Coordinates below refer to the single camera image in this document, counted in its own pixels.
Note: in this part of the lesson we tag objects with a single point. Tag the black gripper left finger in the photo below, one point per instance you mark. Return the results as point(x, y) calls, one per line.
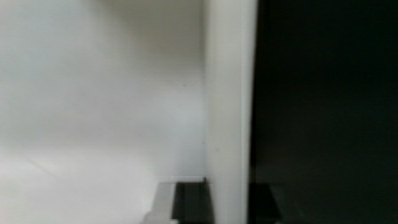
point(182, 206)

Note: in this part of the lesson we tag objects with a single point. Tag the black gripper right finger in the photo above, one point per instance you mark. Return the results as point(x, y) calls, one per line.
point(264, 208)

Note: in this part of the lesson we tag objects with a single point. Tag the white square tabletop panel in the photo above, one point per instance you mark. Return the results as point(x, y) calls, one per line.
point(126, 107)

